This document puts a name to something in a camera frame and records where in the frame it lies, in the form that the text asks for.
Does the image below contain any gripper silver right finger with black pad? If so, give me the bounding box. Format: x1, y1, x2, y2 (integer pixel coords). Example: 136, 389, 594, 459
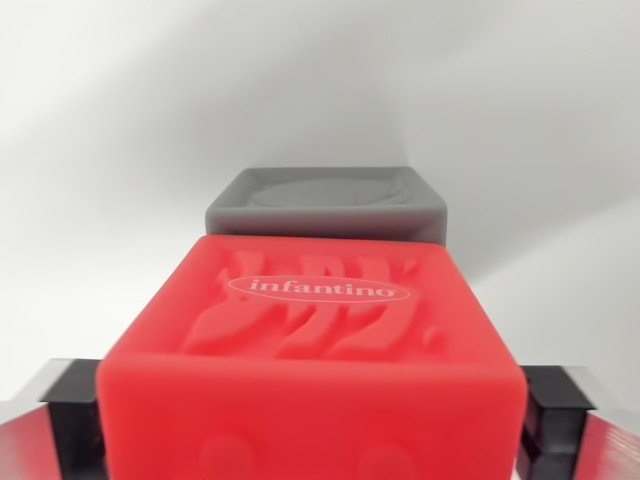
514, 365, 640, 480

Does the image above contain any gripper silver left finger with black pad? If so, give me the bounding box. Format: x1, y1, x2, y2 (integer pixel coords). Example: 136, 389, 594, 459
0, 357, 109, 480

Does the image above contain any red infantino soft cube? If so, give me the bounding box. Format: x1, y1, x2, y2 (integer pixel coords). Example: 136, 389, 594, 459
95, 234, 529, 480

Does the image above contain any grey soft cube with dots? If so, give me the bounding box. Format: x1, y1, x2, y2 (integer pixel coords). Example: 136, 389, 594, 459
204, 166, 449, 249

